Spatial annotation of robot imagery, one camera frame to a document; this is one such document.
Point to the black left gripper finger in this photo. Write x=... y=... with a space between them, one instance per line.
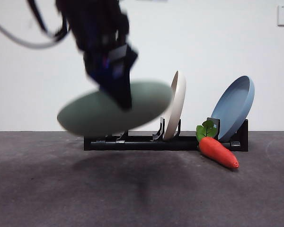
x=118 y=92

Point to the green plate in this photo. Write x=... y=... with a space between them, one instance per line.
x=90 y=116

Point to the orange toy carrot green leaves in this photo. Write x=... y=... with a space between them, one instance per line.
x=217 y=151

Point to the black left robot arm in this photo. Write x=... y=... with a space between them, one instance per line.
x=92 y=23

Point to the beige plate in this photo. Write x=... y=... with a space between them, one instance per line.
x=178 y=101

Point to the black plate rack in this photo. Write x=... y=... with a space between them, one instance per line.
x=156 y=145

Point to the blue plate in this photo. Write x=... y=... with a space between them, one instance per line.
x=234 y=106

